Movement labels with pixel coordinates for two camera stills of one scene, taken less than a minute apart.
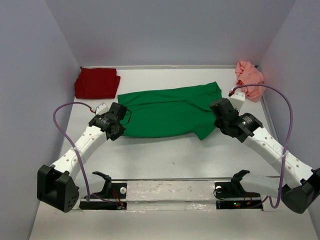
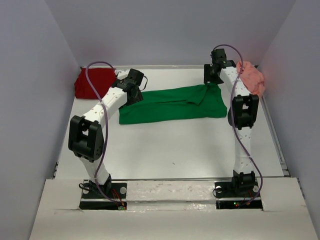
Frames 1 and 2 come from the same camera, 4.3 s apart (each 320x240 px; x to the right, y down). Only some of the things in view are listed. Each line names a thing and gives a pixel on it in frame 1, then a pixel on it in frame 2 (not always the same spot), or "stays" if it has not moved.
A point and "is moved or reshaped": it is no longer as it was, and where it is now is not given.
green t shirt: [180, 109] is moved or reshaped
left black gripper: [120, 132] → [139, 98]
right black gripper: [216, 123] → [207, 76]
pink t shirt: [247, 73] stays
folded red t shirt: [97, 83] stays
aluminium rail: [194, 178] stays
